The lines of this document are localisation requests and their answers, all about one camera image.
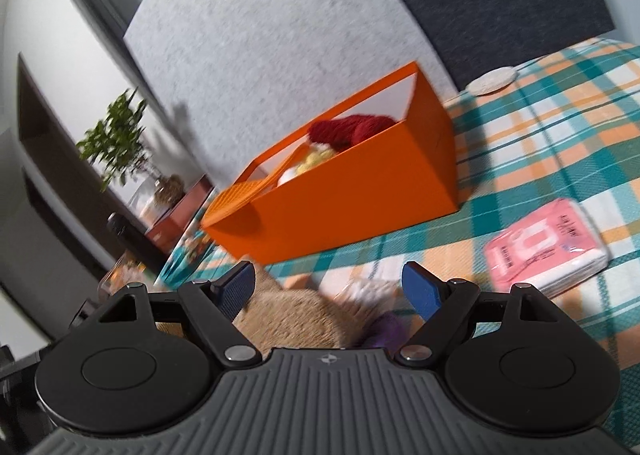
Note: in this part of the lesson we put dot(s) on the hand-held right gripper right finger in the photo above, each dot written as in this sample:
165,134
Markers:
422,290

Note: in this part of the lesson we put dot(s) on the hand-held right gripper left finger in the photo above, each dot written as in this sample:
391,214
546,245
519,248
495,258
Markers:
237,287

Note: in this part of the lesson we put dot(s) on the purple fleece cloth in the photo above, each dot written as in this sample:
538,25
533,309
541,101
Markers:
387,330

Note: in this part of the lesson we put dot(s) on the beige woven towel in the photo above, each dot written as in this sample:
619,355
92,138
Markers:
290,317

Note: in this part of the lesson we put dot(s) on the orange silicone mat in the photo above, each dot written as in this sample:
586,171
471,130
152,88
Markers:
245,195

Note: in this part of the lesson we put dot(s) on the orange storage box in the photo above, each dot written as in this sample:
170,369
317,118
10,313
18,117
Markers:
350,195

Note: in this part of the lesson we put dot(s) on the red plush cloth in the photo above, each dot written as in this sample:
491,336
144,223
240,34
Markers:
350,130

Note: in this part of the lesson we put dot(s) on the yellow soft toy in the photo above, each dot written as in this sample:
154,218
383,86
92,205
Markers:
312,157

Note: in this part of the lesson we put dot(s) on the teal folded fabric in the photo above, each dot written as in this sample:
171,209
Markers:
187,250

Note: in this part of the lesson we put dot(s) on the clear plastic packet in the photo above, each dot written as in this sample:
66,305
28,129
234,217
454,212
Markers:
357,291

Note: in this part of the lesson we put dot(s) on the orange-brown cabinet box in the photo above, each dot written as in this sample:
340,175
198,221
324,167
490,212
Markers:
180,217

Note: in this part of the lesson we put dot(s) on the patterned drinking glass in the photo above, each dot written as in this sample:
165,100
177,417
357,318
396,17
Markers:
116,275

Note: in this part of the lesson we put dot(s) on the pink tissue packet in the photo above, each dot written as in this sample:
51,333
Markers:
545,247

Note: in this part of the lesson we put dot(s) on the black bottle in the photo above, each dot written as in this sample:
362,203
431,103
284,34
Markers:
120,232

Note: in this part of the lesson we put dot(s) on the green plant in glass vase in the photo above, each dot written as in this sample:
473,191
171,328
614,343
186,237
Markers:
125,145

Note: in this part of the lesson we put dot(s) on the plaid tablecloth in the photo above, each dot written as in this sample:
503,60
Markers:
530,135

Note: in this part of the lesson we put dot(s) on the white round coaster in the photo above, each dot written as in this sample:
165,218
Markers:
492,80

